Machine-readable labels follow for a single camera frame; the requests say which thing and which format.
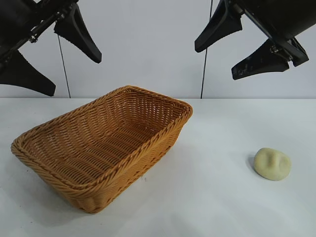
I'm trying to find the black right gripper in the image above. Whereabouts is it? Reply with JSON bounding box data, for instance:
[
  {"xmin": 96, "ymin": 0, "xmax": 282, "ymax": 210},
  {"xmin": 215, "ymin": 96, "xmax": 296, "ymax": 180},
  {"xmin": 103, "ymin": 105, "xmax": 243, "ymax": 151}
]
[{"xmin": 194, "ymin": 0, "xmax": 316, "ymax": 80}]

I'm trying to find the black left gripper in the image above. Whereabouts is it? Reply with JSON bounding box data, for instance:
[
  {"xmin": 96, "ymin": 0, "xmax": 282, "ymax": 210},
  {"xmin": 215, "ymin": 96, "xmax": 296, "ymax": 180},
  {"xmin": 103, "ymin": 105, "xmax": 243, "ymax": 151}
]
[{"xmin": 0, "ymin": 0, "xmax": 102, "ymax": 97}]

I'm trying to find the tan woven wicker basket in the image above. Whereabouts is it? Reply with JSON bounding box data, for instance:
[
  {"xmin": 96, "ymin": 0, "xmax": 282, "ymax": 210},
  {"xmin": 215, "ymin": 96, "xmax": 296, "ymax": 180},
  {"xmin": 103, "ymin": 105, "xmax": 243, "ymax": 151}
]
[{"xmin": 11, "ymin": 85, "xmax": 194, "ymax": 214}]

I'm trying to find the pale yellow egg yolk pastry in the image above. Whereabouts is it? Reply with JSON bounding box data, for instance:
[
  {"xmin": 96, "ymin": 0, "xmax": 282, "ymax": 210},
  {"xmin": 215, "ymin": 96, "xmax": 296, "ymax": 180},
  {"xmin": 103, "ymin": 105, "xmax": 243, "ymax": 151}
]
[{"xmin": 254, "ymin": 147, "xmax": 292, "ymax": 181}]

